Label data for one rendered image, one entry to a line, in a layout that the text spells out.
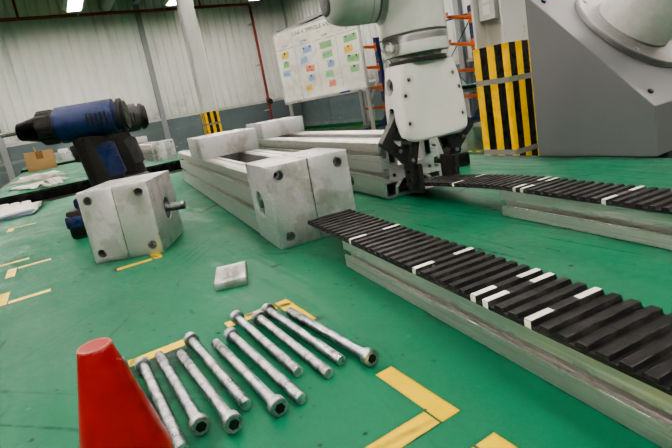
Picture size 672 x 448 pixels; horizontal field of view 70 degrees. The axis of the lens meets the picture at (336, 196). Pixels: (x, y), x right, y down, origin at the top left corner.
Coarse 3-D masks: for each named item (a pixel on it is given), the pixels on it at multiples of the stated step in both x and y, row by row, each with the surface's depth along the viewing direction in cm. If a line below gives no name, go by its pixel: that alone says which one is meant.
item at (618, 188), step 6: (612, 186) 43; (618, 186) 43; (624, 186) 43; (630, 186) 42; (594, 192) 42; (600, 192) 42; (606, 192) 42; (612, 192) 42; (618, 192) 42; (582, 198) 42; (588, 198) 42; (594, 198) 41; (600, 198) 41
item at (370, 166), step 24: (264, 144) 122; (288, 144) 104; (312, 144) 91; (336, 144) 81; (360, 144) 73; (432, 144) 72; (360, 168) 74; (384, 168) 68; (432, 168) 72; (360, 192) 77; (384, 192) 69; (408, 192) 71
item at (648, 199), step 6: (654, 192) 39; (660, 192) 39; (666, 192) 40; (636, 198) 39; (642, 198) 39; (648, 198) 39; (654, 198) 38; (660, 198) 38; (666, 198) 38; (624, 204) 38; (630, 204) 38; (636, 204) 37; (642, 204) 37; (648, 204) 37
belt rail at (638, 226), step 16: (512, 192) 50; (512, 208) 51; (528, 208) 49; (544, 208) 47; (560, 208) 45; (576, 208) 43; (592, 208) 42; (608, 208) 40; (624, 208) 39; (560, 224) 45; (576, 224) 44; (592, 224) 42; (608, 224) 41; (624, 224) 40; (640, 224) 39; (656, 224) 37; (640, 240) 38; (656, 240) 37
